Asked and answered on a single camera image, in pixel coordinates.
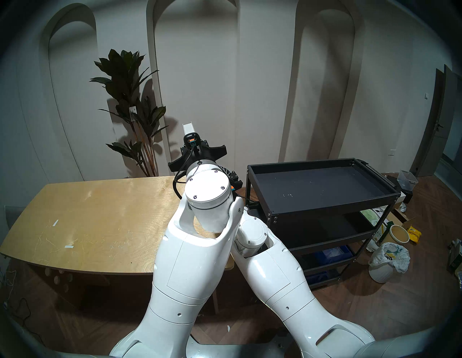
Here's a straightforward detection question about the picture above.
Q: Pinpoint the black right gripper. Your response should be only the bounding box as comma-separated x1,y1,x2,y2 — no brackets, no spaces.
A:
220,167,242,191

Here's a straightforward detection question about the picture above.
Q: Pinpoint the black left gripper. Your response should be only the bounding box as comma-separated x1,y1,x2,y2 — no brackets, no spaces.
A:
168,132,227,174

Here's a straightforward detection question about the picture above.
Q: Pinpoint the black three-tier utility cart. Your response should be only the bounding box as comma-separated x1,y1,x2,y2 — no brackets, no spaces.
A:
246,158,402,290

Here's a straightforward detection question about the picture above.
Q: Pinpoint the tall green potted plant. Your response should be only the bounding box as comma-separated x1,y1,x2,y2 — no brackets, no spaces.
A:
90,49,170,177

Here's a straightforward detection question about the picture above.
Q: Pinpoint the blue storage box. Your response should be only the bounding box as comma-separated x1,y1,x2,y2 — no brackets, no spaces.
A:
313,245,354,266

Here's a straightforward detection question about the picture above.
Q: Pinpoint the flat blue bin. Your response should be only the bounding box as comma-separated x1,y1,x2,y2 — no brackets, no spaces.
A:
306,271,340,286

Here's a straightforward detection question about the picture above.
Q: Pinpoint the white green printed bag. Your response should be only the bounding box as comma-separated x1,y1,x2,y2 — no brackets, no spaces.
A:
361,209,389,242

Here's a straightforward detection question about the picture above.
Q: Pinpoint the brown cardboard box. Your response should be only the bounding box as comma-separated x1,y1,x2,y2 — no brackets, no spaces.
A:
386,210,415,231

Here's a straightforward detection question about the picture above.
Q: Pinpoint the clear plastic storage box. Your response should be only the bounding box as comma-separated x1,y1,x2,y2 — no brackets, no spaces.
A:
397,170,418,190

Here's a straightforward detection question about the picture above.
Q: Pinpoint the round beige tub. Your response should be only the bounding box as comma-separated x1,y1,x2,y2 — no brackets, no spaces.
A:
389,224,410,244

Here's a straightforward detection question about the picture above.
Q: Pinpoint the white bin with plastic bag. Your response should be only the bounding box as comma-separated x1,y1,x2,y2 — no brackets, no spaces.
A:
368,242,411,284

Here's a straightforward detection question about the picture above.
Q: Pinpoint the dark grey door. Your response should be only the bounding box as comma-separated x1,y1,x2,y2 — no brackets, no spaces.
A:
411,65,462,178

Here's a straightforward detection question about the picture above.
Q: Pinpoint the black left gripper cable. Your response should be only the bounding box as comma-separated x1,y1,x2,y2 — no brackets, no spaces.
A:
173,143,197,200

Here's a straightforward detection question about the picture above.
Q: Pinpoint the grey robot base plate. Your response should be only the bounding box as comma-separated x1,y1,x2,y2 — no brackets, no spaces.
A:
186,336,296,358

